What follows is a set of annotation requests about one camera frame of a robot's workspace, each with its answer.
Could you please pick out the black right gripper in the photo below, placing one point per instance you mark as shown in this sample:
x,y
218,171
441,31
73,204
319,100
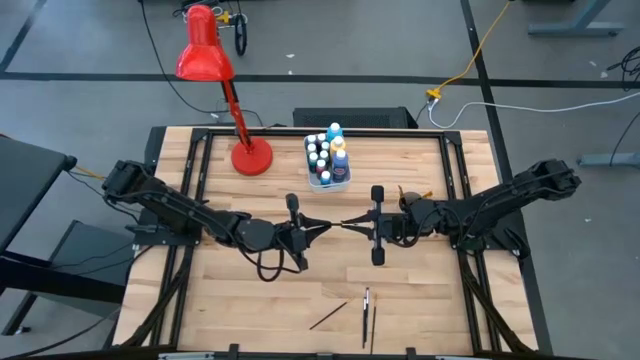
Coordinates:
x,y
392,227

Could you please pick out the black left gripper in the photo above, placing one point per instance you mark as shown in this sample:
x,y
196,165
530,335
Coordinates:
x,y
292,235

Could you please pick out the thin black paintbrush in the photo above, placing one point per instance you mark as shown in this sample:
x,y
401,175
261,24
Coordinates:
x,y
337,224

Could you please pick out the white plastic bin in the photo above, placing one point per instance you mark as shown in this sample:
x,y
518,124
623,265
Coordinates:
x,y
336,187

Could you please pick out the white paper cup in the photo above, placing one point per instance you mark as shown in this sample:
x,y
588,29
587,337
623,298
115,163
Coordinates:
x,y
406,199

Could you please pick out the small blue paint bottle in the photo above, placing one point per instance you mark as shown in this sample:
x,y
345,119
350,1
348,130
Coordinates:
x,y
311,139
325,177

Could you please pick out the large dark blue paint bottle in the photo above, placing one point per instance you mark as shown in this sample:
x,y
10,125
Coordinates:
x,y
341,170

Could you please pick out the small red paint bottle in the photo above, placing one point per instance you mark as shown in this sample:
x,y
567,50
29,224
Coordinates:
x,y
321,165

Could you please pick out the black paintbrush gold ferrule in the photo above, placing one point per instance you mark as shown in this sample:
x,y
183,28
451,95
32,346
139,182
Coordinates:
x,y
331,314
428,194

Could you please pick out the small green paint bottle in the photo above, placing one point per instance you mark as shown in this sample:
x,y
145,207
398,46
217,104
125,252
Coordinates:
x,y
325,145
313,159

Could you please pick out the small teal paint bottle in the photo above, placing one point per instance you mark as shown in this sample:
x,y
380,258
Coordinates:
x,y
324,155

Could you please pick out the small brown paint bottle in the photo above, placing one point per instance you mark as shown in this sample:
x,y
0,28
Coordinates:
x,y
311,148

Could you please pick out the large yellow paint bottle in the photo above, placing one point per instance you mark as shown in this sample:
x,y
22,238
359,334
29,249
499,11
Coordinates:
x,y
338,145

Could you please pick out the small purple paint bottle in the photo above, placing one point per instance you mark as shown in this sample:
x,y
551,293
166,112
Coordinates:
x,y
321,137

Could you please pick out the large light blue paint bottle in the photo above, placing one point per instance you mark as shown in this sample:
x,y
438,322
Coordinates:
x,y
334,132

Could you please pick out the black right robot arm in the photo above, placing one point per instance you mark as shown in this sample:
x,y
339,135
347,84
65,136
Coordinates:
x,y
500,197

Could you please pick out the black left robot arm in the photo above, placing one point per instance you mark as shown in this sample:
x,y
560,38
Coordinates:
x,y
175,210

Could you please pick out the silver ferrule paintbrush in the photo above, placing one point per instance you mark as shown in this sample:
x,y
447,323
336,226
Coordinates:
x,y
364,327
367,305

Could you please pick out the red desk lamp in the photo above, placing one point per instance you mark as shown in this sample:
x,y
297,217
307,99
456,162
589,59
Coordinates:
x,y
252,159

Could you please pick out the thin brown paintbrush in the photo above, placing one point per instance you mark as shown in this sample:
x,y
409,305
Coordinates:
x,y
374,325

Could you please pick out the black computer case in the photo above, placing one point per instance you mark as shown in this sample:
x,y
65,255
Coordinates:
x,y
360,117

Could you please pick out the black side desk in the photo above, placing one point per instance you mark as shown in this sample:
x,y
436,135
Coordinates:
x,y
25,185

